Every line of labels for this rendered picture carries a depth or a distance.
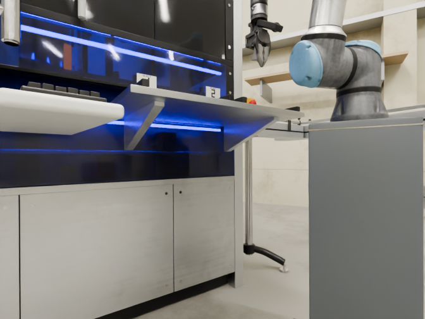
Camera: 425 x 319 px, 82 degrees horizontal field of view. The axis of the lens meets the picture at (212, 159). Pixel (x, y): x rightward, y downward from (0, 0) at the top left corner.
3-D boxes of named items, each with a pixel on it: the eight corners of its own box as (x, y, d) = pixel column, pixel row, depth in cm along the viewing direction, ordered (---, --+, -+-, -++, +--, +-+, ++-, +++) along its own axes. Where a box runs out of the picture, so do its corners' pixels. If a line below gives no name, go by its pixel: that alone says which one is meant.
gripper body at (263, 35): (257, 52, 113) (257, 26, 113) (271, 45, 106) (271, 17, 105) (244, 49, 108) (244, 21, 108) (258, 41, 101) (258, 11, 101)
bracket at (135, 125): (124, 149, 99) (124, 118, 99) (131, 150, 101) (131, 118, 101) (155, 145, 71) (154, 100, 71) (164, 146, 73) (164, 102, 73)
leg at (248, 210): (239, 253, 161) (238, 135, 161) (249, 250, 166) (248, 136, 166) (248, 257, 153) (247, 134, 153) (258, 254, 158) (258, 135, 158)
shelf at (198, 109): (97, 118, 101) (97, 113, 101) (231, 129, 140) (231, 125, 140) (130, 92, 61) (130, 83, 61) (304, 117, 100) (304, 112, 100)
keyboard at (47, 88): (9, 120, 71) (9, 112, 71) (65, 125, 80) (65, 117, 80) (21, 92, 41) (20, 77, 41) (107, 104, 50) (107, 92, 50)
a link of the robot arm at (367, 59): (393, 87, 69) (392, 39, 69) (353, 84, 66) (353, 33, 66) (357, 98, 81) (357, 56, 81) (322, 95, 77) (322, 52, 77)
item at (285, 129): (231, 132, 142) (231, 105, 142) (216, 135, 155) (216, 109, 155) (305, 137, 180) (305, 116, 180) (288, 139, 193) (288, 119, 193)
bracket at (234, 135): (223, 151, 127) (223, 126, 127) (228, 151, 129) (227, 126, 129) (274, 149, 99) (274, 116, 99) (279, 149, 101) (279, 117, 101)
